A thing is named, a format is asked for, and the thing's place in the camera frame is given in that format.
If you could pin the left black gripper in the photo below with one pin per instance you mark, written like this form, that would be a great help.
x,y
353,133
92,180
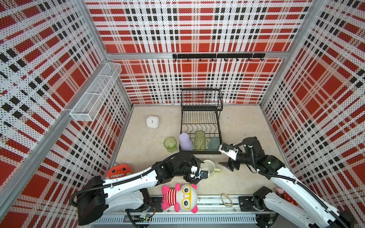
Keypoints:
x,y
192,162

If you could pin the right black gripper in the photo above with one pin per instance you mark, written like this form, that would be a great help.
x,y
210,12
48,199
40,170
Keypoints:
x,y
228,164

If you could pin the cream mug green handle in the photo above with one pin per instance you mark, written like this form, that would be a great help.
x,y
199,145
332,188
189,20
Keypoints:
x,y
210,167

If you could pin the lilac plastic cup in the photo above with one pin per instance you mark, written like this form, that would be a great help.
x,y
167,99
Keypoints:
x,y
185,142

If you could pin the teal plastic cup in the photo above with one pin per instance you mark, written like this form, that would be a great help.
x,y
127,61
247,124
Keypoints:
x,y
214,145

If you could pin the tall green glass cup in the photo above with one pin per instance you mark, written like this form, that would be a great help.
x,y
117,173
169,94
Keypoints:
x,y
199,140

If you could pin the black wire dish rack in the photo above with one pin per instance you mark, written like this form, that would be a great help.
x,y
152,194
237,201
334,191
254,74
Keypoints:
x,y
201,109

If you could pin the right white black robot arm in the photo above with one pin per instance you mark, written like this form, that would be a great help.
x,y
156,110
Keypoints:
x,y
311,211

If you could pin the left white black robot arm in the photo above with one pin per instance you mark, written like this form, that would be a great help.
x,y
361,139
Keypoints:
x,y
99,195

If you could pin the short green glass cup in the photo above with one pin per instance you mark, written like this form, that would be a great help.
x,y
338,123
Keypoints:
x,y
170,144

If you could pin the pink striped plush doll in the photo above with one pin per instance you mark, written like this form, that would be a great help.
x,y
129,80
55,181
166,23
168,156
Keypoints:
x,y
181,198

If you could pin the white square device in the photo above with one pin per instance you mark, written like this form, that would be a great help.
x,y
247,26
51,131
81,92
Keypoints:
x,y
153,122

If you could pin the pink frog plush toy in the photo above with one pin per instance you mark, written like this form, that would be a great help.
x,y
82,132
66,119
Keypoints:
x,y
285,196

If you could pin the red shark plush toy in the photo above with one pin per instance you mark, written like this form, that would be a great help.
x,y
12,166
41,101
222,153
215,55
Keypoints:
x,y
119,171

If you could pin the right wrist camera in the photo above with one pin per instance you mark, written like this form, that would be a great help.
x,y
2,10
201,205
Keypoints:
x,y
231,152

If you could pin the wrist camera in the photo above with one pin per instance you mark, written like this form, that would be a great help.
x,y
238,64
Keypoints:
x,y
231,152
196,177

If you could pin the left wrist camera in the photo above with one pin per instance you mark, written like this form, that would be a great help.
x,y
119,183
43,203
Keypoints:
x,y
196,177

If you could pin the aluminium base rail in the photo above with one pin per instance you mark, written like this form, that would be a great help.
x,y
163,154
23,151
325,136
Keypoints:
x,y
222,209

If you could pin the black wall hook rail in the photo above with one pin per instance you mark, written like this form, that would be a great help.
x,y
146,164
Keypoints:
x,y
220,56

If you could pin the white wire wall basket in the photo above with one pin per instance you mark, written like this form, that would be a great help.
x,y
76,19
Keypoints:
x,y
89,105

